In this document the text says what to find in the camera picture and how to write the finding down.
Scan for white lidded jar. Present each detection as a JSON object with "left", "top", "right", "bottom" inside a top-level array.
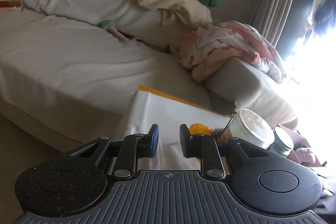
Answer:
[{"left": 228, "top": 109, "right": 275, "bottom": 150}]

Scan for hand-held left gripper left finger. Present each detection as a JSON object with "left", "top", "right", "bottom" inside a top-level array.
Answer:
[{"left": 63, "top": 124, "right": 160, "bottom": 179}]

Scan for white table with orange rim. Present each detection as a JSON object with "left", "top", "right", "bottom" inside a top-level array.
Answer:
[{"left": 115, "top": 85, "right": 232, "bottom": 171}]

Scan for pink cardboard box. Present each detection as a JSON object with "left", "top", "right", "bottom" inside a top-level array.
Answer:
[{"left": 278, "top": 123, "right": 324, "bottom": 167}]

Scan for small pink green doll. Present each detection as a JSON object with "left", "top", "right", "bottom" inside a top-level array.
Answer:
[{"left": 99, "top": 20, "right": 129, "bottom": 43}]

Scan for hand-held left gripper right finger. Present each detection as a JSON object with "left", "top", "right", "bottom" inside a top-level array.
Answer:
[{"left": 180, "top": 124, "right": 274, "bottom": 179}]

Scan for grey sofa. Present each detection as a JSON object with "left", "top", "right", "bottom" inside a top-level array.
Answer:
[{"left": 0, "top": 0, "right": 298, "bottom": 146}]

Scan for green lidded jar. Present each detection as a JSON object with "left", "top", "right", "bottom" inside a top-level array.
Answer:
[{"left": 268, "top": 127, "right": 295, "bottom": 158}]

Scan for pink floral blanket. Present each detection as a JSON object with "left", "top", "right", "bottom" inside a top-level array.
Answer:
[{"left": 178, "top": 21, "right": 289, "bottom": 84}]

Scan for hanging clothes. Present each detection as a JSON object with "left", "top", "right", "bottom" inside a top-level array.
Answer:
[{"left": 307, "top": 0, "right": 336, "bottom": 39}]

